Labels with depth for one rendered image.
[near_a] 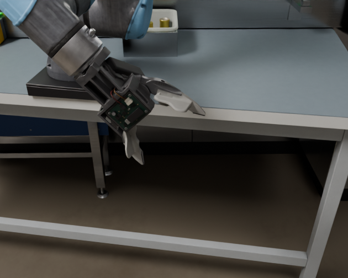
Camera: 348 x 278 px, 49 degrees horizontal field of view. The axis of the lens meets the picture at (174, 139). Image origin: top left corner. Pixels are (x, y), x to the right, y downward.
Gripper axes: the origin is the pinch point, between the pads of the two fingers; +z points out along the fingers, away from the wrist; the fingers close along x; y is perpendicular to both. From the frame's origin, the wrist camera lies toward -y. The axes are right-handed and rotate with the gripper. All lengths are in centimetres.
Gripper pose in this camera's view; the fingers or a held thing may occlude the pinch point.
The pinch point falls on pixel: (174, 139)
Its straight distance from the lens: 69.5
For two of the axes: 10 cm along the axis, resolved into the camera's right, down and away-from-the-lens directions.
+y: -0.1, 4.6, -8.9
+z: 6.7, 6.6, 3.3
